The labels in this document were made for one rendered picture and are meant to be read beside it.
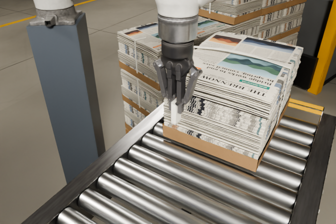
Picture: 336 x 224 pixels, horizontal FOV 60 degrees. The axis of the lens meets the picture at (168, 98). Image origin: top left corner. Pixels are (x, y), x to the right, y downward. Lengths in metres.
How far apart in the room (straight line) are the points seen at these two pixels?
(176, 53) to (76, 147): 1.05
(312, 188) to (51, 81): 1.09
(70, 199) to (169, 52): 0.42
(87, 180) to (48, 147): 1.46
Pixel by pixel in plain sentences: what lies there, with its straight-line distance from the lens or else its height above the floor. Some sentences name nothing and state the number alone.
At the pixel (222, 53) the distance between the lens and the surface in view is 0.89.
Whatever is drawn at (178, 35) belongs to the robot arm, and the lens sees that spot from 0.63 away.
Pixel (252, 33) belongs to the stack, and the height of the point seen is 0.73.
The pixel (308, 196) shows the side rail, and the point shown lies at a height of 0.80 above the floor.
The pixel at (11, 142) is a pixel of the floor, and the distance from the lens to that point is 2.40.
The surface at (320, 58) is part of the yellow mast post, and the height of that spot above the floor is 0.34.
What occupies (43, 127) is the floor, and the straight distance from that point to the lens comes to 2.45.
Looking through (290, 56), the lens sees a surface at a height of 1.03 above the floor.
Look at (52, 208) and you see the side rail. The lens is 0.76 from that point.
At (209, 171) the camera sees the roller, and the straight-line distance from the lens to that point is 0.82.
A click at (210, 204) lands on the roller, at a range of 0.73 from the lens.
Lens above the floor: 1.37
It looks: 32 degrees down
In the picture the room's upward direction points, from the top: straight up
